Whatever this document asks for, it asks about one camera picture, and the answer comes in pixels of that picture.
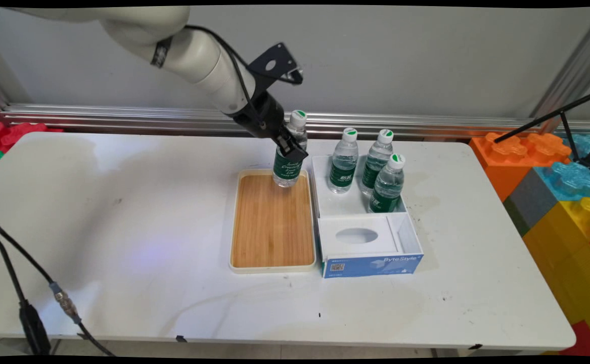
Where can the red foam building block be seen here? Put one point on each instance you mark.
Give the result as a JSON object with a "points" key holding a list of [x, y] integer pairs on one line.
{"points": [[16, 132]]}

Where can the slanted aluminium frame post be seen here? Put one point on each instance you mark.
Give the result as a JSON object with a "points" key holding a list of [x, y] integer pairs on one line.
{"points": [[573, 65]]}

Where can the orange foam building block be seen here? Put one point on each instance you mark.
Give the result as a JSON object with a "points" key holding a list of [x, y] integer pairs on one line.
{"points": [[507, 151]]}

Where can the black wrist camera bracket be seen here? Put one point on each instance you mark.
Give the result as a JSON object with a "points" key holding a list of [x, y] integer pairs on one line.
{"points": [[274, 63]]}

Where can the water bottle with green label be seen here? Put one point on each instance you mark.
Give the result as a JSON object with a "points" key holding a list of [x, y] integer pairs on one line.
{"points": [[344, 172], [375, 162], [287, 169], [386, 194]]}

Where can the horizontal aluminium frame rail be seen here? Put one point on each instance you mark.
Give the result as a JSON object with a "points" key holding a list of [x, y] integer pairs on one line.
{"points": [[123, 115]]}

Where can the wooden tray with cream rim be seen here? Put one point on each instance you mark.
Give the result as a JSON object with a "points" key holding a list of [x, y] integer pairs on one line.
{"points": [[272, 222]]}

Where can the blue translucent foam block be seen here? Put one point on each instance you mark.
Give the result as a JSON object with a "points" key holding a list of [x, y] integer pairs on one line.
{"points": [[573, 177]]}

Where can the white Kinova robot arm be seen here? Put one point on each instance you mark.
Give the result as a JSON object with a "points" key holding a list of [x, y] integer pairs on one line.
{"points": [[198, 55]]}

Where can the grey foam building block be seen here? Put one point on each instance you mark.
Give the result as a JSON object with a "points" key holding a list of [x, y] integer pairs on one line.
{"points": [[527, 202]]}

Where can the black tripod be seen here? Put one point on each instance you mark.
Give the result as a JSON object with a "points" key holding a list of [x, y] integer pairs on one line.
{"points": [[568, 121]]}

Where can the white and blue cardboard box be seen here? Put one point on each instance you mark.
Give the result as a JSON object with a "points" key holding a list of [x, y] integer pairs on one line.
{"points": [[370, 263]]}

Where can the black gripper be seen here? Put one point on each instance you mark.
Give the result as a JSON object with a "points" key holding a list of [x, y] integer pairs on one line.
{"points": [[262, 116]]}

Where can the red foam block under yellow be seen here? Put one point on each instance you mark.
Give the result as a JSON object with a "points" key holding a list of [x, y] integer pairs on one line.
{"points": [[585, 344]]}

